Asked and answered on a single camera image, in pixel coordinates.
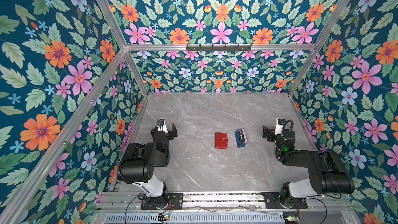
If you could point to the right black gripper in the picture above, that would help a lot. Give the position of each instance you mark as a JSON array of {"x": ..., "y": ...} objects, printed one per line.
[{"x": 267, "y": 131}]

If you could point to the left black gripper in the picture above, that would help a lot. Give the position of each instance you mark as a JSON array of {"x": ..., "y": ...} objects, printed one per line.
[{"x": 172, "y": 134}]

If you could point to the black VIP card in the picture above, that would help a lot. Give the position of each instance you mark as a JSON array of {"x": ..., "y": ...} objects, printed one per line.
[{"x": 241, "y": 137}]

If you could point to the red leather card holder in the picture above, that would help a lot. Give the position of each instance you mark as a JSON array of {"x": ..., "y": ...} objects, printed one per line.
[{"x": 221, "y": 140}]

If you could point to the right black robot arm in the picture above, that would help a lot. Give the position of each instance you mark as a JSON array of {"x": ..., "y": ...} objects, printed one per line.
[{"x": 327, "y": 176}]

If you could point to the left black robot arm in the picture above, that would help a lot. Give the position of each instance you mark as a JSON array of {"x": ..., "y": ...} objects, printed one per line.
[{"x": 139, "y": 160}]

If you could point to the blue card tray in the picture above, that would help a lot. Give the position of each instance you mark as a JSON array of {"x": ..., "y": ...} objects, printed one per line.
[{"x": 239, "y": 145}]

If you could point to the black hook rack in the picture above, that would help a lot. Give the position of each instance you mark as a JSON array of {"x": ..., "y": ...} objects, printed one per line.
[{"x": 218, "y": 47}]

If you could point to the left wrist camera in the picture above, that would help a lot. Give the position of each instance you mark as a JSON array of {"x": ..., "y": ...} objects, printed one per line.
[{"x": 161, "y": 126}]

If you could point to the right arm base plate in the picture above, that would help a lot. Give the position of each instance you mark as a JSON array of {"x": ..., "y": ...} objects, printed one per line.
[{"x": 274, "y": 200}]

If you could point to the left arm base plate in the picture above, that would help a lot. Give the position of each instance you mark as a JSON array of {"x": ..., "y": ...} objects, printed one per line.
[{"x": 165, "y": 202}]

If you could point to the aluminium mounting rail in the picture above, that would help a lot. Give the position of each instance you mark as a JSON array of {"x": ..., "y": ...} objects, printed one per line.
[{"x": 253, "y": 200}]

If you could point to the white vented cable duct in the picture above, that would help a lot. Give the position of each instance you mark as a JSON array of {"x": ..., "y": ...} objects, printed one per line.
[{"x": 196, "y": 218}]

